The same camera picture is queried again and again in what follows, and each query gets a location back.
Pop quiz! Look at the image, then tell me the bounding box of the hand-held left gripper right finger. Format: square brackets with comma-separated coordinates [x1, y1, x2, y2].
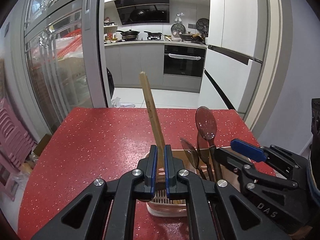
[164, 144, 290, 240]

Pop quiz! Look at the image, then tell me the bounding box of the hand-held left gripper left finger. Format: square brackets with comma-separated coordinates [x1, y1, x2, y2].
[31, 145, 158, 240]

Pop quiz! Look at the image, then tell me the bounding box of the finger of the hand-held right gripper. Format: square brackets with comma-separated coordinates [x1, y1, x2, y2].
[230, 139, 304, 178]
[214, 147, 299, 190]

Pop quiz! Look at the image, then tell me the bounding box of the brown translucent spoon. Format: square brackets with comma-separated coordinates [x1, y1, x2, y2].
[197, 130, 213, 180]
[195, 106, 223, 182]
[180, 137, 207, 180]

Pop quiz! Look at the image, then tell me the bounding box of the beige plastic utensil holder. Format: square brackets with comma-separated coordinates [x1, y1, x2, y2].
[137, 149, 252, 218]

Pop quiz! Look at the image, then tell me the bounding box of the clear plastic bag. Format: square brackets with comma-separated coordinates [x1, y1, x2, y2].
[111, 97, 135, 108]

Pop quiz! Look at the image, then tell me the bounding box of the black built-in oven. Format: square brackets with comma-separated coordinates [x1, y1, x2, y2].
[164, 44, 207, 78]

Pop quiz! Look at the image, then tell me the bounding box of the grey kitchen cabinet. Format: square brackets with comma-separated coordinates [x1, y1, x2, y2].
[104, 41, 208, 94]

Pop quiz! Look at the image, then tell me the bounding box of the cardboard box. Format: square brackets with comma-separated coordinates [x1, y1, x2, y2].
[32, 134, 53, 161]

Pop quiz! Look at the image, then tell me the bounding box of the black wok with food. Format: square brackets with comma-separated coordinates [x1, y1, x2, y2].
[179, 32, 200, 41]

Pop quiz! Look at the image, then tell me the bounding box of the sliding glass door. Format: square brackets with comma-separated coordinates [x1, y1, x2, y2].
[24, 0, 107, 135]

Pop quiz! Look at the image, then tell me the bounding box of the round black splatter screen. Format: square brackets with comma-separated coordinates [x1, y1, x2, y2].
[196, 18, 209, 34]
[171, 23, 185, 36]

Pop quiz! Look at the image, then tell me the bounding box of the white refrigerator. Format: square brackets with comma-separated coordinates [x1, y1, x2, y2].
[202, 0, 269, 110]

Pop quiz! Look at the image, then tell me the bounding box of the black frying pan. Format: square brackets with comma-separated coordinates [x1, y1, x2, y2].
[144, 31, 163, 40]

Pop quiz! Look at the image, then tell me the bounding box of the pink plastic stool stack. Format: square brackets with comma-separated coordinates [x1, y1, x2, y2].
[0, 97, 38, 202]

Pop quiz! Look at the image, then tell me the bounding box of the condiment rack with bottles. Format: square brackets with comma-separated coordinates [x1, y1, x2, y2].
[104, 16, 118, 43]

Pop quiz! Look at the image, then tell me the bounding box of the red plastic basket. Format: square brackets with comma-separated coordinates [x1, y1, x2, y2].
[54, 29, 83, 60]

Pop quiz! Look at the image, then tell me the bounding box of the black range hood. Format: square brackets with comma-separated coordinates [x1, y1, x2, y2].
[114, 0, 170, 25]

